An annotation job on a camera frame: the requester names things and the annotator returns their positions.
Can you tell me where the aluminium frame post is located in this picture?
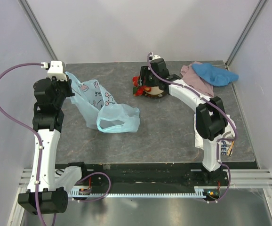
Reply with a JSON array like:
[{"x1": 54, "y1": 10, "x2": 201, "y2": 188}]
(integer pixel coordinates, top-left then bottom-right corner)
[
  {"x1": 18, "y1": 0, "x2": 59, "y2": 61},
  {"x1": 225, "y1": 0, "x2": 268, "y2": 68}
]

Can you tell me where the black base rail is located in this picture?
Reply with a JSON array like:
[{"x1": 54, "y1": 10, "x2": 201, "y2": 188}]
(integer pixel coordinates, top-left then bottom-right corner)
[{"x1": 53, "y1": 161, "x2": 228, "y2": 189}]

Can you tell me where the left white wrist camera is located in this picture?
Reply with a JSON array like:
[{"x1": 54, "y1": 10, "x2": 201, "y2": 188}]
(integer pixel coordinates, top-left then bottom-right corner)
[{"x1": 41, "y1": 61, "x2": 68, "y2": 81}]

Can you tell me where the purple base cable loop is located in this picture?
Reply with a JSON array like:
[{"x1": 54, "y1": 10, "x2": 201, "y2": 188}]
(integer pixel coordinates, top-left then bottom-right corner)
[{"x1": 72, "y1": 172, "x2": 113, "y2": 203}]

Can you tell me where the black round plate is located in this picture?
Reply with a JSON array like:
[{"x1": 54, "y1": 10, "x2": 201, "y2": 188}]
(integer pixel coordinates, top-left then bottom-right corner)
[{"x1": 142, "y1": 86, "x2": 168, "y2": 98}]

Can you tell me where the red lychee bunch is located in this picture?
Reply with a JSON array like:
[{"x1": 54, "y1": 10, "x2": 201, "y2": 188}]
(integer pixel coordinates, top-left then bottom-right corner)
[{"x1": 132, "y1": 76, "x2": 152, "y2": 96}]

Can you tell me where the left aluminium frame post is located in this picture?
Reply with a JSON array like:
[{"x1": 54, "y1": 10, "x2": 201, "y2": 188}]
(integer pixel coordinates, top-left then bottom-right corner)
[{"x1": 18, "y1": 0, "x2": 59, "y2": 61}]

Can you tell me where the blue cloth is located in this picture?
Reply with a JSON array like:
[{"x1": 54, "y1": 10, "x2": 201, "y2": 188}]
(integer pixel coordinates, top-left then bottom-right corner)
[{"x1": 192, "y1": 63, "x2": 239, "y2": 87}]

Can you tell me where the white slotted cable duct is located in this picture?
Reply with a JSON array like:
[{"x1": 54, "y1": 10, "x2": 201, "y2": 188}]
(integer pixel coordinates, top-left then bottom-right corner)
[{"x1": 68, "y1": 187, "x2": 218, "y2": 199}]

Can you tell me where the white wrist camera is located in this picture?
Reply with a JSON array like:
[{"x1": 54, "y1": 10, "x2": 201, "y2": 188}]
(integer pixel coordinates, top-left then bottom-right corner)
[
  {"x1": 41, "y1": 61, "x2": 68, "y2": 81},
  {"x1": 149, "y1": 55, "x2": 161, "y2": 61}
]

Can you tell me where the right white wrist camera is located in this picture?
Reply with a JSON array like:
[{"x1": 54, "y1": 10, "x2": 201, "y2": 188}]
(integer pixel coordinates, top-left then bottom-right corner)
[{"x1": 149, "y1": 55, "x2": 161, "y2": 61}]

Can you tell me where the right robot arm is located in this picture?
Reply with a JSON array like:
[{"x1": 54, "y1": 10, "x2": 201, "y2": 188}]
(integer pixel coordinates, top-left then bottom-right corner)
[{"x1": 137, "y1": 54, "x2": 228, "y2": 186}]

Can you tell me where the white printed t-shirt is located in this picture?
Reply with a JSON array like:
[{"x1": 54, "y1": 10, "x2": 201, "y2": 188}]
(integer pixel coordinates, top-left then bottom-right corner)
[{"x1": 193, "y1": 115, "x2": 235, "y2": 157}]

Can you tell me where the mauve pink cloth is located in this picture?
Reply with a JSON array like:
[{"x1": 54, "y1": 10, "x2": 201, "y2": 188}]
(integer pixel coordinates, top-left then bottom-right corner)
[{"x1": 180, "y1": 61, "x2": 214, "y2": 97}]

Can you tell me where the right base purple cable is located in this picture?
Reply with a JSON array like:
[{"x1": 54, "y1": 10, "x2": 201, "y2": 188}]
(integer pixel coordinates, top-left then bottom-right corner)
[{"x1": 197, "y1": 163, "x2": 232, "y2": 204}]

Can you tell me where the right aluminium frame post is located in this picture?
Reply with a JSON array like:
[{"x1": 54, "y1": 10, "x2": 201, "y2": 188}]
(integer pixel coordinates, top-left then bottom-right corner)
[{"x1": 225, "y1": 0, "x2": 268, "y2": 68}]

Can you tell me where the light blue plastic bag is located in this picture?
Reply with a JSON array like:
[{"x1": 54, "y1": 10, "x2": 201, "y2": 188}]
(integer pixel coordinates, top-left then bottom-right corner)
[{"x1": 65, "y1": 72, "x2": 140, "y2": 133}]

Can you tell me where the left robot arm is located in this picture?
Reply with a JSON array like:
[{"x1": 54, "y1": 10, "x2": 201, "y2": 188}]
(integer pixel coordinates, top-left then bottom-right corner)
[{"x1": 18, "y1": 77, "x2": 89, "y2": 215}]

